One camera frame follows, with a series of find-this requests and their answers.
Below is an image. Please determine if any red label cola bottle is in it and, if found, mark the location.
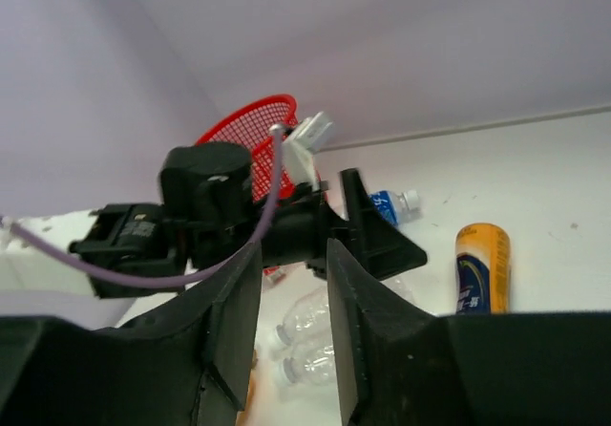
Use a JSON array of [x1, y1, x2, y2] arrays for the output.
[[263, 266, 292, 288]]

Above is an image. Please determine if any clear crushed plastic bottle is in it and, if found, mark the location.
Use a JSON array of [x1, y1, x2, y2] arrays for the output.
[[273, 335, 337, 389]]

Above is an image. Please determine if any blue label plastic bottle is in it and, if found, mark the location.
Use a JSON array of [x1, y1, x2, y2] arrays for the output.
[[369, 190, 421, 227]]

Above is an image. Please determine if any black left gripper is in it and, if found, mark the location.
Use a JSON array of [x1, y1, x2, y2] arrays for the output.
[[261, 168, 427, 281]]

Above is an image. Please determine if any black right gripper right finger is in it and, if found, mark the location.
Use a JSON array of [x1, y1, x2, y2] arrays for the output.
[[327, 240, 610, 425]]

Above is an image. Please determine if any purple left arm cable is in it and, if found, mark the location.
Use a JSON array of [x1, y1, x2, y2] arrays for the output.
[[0, 123, 288, 289]]

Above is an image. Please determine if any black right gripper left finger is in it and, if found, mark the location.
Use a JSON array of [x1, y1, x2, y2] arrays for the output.
[[1, 246, 262, 425]]

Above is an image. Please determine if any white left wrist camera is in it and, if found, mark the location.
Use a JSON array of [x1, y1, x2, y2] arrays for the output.
[[283, 112, 334, 191]]

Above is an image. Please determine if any red mesh plastic bin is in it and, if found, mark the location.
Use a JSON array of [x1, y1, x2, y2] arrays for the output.
[[196, 94, 298, 201]]

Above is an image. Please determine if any yellow blue label bottle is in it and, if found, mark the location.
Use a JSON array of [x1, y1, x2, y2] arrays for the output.
[[455, 223, 511, 314]]

